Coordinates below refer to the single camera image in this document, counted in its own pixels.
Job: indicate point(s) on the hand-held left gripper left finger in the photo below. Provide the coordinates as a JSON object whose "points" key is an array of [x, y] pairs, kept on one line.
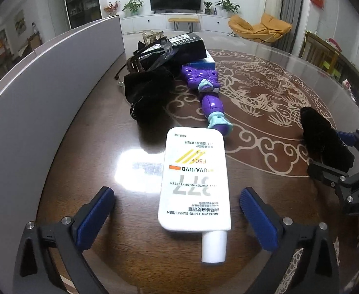
{"points": [[95, 217]]}

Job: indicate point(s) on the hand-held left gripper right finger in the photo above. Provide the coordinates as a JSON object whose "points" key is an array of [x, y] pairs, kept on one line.
{"points": [[259, 220]]}

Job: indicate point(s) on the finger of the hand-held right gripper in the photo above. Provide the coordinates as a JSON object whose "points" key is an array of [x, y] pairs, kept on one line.
{"points": [[326, 171], [346, 136]]}

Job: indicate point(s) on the small black velvet pouch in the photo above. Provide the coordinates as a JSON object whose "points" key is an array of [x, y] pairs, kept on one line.
{"points": [[323, 137]]}

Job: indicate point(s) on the white sunscreen tube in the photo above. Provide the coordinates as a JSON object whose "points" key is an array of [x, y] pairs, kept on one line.
{"points": [[194, 177]]}

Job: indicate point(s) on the black box with white labels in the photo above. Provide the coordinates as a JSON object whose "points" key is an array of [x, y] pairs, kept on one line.
{"points": [[188, 47]]}

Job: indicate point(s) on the wooden desktop with pale pattern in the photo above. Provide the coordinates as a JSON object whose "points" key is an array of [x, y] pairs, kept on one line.
{"points": [[90, 147]]}

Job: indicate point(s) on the grey partition board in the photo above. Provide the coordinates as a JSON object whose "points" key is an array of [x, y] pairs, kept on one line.
{"points": [[44, 98]]}

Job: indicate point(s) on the purple toy wand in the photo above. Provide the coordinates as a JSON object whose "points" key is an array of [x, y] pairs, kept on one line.
{"points": [[208, 98]]}

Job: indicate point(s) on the yellow lounge chair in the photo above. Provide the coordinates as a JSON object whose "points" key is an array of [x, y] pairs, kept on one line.
{"points": [[259, 29]]}

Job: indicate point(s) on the large black velvet pouch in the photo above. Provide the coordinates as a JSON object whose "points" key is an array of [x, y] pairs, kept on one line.
{"points": [[149, 88]]}

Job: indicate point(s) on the grey curtain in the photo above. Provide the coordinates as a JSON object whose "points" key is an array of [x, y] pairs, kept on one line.
{"points": [[289, 6]]}

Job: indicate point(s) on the dark sunglasses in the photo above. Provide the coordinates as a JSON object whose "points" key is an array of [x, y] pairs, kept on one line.
{"points": [[127, 66]]}

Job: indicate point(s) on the blue and white box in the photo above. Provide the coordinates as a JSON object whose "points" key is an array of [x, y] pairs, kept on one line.
{"points": [[205, 63]]}

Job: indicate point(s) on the wide green potted plant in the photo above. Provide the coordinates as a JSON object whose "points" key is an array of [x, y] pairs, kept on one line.
{"points": [[227, 5]]}

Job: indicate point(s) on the clear safety glasses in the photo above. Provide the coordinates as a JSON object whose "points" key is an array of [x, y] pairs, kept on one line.
{"points": [[162, 49]]}

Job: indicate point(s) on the clear glass cup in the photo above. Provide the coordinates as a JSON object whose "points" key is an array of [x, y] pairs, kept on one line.
{"points": [[149, 36]]}

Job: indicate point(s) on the small green potted plant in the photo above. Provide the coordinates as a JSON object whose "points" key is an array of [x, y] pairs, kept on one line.
{"points": [[207, 7]]}

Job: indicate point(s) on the wooden bench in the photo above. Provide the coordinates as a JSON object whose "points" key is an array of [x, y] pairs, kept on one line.
{"points": [[184, 20]]}

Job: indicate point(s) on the white television cabinet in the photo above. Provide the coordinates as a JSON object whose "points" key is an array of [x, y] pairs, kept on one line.
{"points": [[155, 23]]}

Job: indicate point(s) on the white door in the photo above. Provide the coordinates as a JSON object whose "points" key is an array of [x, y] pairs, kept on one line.
{"points": [[56, 12]]}

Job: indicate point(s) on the red flower vase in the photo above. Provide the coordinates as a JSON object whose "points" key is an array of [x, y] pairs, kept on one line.
{"points": [[112, 8]]}

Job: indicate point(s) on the bushy green potted plant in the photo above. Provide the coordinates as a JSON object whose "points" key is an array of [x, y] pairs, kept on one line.
{"points": [[133, 6]]}

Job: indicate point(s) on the dark glass display cabinet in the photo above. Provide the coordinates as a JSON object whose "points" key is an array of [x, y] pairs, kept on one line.
{"points": [[81, 1]]}

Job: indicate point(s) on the framed wall painting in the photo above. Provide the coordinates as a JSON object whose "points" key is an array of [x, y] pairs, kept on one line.
{"points": [[20, 21]]}

